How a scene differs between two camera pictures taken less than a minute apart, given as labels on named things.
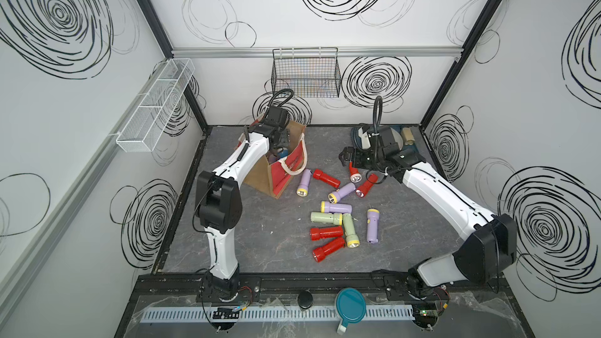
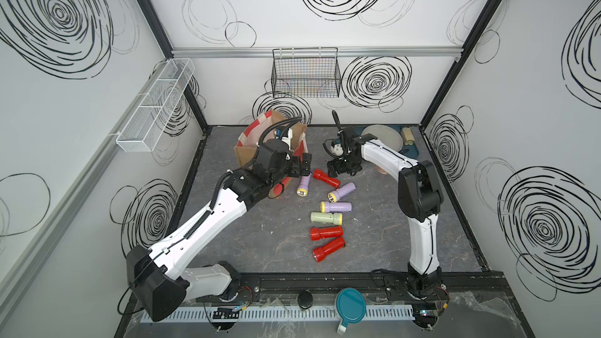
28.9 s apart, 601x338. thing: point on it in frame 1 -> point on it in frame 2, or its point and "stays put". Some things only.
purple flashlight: (303, 188) stays put
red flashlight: (325, 232) stays put
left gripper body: (284, 138) -> (290, 168)
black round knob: (305, 300) stays put
